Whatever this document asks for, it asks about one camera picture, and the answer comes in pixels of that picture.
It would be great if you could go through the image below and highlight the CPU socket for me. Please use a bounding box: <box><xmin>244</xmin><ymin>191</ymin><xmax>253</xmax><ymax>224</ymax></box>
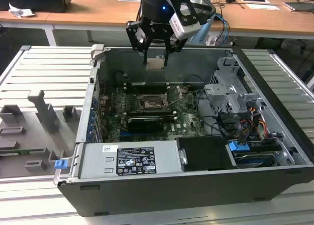
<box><xmin>138</xmin><ymin>94</ymin><xmax>169</xmax><ymax>111</ymax></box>

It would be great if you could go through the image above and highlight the silver CPU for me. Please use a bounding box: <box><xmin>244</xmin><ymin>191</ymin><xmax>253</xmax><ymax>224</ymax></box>
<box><xmin>146</xmin><ymin>58</ymin><xmax>165</xmax><ymax>71</ymax></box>

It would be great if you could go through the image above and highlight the black PC case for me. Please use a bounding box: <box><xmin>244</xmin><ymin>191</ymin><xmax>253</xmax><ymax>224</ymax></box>
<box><xmin>57</xmin><ymin>44</ymin><xmax>314</xmax><ymax>218</ymax></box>

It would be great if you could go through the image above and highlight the grey plastic case foot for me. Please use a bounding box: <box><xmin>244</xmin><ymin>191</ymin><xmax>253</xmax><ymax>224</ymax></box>
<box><xmin>90</xmin><ymin>44</ymin><xmax>106</xmax><ymax>62</ymax></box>

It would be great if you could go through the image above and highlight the RAM slot with white latches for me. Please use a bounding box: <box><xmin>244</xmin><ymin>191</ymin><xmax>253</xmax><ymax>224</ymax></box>
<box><xmin>127</xmin><ymin>111</ymin><xmax>178</xmax><ymax>115</ymax></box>
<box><xmin>125</xmin><ymin>88</ymin><xmax>170</xmax><ymax>92</ymax></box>
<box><xmin>125</xmin><ymin>83</ymin><xmax>170</xmax><ymax>87</ymax></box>
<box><xmin>127</xmin><ymin>116</ymin><xmax>178</xmax><ymax>120</ymax></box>

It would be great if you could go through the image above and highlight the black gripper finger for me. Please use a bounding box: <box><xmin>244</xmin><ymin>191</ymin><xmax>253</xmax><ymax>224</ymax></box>
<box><xmin>163</xmin><ymin>37</ymin><xmax>188</xmax><ymax>67</ymax></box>
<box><xmin>126</xmin><ymin>20</ymin><xmax>153</xmax><ymax>65</ymax></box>

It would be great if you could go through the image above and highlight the hard disk in blue carrier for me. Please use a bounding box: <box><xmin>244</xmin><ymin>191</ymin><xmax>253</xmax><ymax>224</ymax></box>
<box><xmin>227</xmin><ymin>140</ymin><xmax>283</xmax><ymax>169</ymax></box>

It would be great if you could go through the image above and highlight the green motherboard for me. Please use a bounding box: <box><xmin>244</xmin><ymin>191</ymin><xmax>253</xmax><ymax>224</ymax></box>
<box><xmin>97</xmin><ymin>84</ymin><xmax>209</xmax><ymax>143</ymax></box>

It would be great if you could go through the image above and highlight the wooden desk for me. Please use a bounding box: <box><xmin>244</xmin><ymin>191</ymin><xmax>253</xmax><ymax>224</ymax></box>
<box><xmin>0</xmin><ymin>0</ymin><xmax>314</xmax><ymax>47</ymax></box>

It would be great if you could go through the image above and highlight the black plastic shroud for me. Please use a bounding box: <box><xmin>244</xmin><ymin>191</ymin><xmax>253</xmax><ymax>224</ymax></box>
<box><xmin>176</xmin><ymin>136</ymin><xmax>236</xmax><ymax>172</ymax></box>

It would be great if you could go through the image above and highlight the black graphics card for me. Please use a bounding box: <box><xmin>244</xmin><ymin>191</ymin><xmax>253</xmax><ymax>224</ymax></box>
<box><xmin>126</xmin><ymin>116</ymin><xmax>165</xmax><ymax>135</ymax></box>

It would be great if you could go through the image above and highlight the black drive connector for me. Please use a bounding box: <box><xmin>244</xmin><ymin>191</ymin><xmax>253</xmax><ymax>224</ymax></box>
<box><xmin>217</xmin><ymin>112</ymin><xmax>249</xmax><ymax>144</ymax></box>

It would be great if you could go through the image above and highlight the metal disk bay cage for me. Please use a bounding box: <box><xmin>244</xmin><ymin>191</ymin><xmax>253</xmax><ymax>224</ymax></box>
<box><xmin>203</xmin><ymin>56</ymin><xmax>266</xmax><ymax>121</ymax></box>

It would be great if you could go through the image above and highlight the dark notebook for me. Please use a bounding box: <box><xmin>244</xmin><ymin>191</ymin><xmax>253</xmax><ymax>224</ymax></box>
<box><xmin>283</xmin><ymin>0</ymin><xmax>314</xmax><ymax>14</ymax></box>

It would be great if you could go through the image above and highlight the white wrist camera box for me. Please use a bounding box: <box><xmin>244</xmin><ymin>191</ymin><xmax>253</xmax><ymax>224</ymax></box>
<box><xmin>169</xmin><ymin>1</ymin><xmax>202</xmax><ymax>38</ymax></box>

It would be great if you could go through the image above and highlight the blue cable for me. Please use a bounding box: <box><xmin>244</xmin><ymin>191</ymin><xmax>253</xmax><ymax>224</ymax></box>
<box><xmin>215</xmin><ymin>13</ymin><xmax>231</xmax><ymax>46</ymax></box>

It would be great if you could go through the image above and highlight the white paper sheet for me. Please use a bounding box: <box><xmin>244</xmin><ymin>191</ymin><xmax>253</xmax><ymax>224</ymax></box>
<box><xmin>246</xmin><ymin>2</ymin><xmax>283</xmax><ymax>12</ymax></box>

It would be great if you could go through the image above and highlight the grey power supply unit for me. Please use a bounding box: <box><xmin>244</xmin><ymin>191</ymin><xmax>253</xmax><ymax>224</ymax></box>
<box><xmin>79</xmin><ymin>140</ymin><xmax>183</xmax><ymax>180</ymax></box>

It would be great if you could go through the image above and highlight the blue case latch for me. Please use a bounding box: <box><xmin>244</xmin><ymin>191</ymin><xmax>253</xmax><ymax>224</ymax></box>
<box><xmin>54</xmin><ymin>159</ymin><xmax>68</xmax><ymax>170</ymax></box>

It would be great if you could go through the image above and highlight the grey parts rack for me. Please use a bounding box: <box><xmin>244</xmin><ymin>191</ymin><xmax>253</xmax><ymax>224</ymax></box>
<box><xmin>0</xmin><ymin>89</ymin><xmax>83</xmax><ymax>179</ymax></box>

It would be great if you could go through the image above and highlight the metal socket cover frame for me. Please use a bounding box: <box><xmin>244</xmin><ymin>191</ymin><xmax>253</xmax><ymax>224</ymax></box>
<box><xmin>166</xmin><ymin>86</ymin><xmax>184</xmax><ymax>107</ymax></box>

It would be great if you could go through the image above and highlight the coloured power wire bundle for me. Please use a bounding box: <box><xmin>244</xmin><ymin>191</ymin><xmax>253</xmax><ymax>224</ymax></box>
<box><xmin>247</xmin><ymin>105</ymin><xmax>270</xmax><ymax>140</ymax></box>

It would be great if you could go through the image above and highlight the green RAM stick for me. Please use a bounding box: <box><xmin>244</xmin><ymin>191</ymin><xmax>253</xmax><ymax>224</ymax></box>
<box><xmin>0</xmin><ymin>148</ymin><xmax>49</xmax><ymax>154</ymax></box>

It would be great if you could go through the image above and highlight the thick black cable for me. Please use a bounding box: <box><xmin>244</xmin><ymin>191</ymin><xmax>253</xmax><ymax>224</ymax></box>
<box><xmin>195</xmin><ymin>89</ymin><xmax>225</xmax><ymax>138</ymax></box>

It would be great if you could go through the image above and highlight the crumpled white paper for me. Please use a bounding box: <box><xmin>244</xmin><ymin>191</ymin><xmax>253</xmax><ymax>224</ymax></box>
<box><xmin>8</xmin><ymin>2</ymin><xmax>35</xmax><ymax>19</ymax></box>

